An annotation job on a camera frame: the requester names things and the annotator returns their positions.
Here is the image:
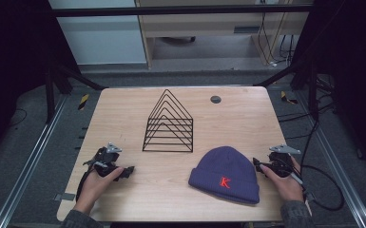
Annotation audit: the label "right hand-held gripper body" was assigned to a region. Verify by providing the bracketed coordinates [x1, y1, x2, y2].
[267, 143, 302, 179]

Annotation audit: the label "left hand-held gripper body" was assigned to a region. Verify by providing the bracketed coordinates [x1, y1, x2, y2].
[83, 142, 124, 178]

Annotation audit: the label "purple knit beanie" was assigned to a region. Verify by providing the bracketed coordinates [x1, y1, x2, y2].
[187, 145, 261, 205]

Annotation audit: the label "person's right hand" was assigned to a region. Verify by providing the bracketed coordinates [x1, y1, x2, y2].
[259, 156, 305, 204]

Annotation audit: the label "person's left hand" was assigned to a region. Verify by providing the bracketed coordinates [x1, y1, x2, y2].
[75, 166, 125, 215]

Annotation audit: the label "yellow black striped tape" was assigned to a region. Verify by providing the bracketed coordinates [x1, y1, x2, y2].
[279, 90, 299, 105]
[77, 93, 90, 112]

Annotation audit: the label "grey tape strip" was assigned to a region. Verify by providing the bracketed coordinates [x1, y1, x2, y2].
[53, 192, 77, 202]

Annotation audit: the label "black metal stand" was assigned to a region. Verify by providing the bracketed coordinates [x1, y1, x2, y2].
[253, 58, 320, 122]
[44, 60, 107, 125]

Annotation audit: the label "white cabinet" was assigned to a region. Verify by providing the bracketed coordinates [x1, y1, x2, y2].
[48, 0, 148, 67]

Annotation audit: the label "black chair base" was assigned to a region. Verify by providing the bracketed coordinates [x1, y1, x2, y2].
[161, 35, 197, 45]

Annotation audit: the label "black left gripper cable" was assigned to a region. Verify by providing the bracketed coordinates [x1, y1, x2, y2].
[75, 170, 91, 203]

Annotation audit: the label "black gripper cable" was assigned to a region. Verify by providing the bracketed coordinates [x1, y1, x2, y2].
[75, 170, 91, 203]
[293, 118, 346, 212]

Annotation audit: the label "black wire rack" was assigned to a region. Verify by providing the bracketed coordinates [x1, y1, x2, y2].
[142, 88, 195, 154]

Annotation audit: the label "aluminium floor rail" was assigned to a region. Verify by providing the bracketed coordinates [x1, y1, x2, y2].
[293, 89, 366, 228]
[0, 93, 69, 228]

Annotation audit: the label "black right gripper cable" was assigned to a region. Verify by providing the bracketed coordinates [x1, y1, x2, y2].
[293, 118, 346, 212]

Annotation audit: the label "hanging black cables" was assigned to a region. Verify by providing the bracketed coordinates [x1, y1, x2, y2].
[257, 11, 297, 68]

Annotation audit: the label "black horizontal frame bar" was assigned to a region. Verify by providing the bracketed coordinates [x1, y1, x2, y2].
[48, 4, 314, 19]

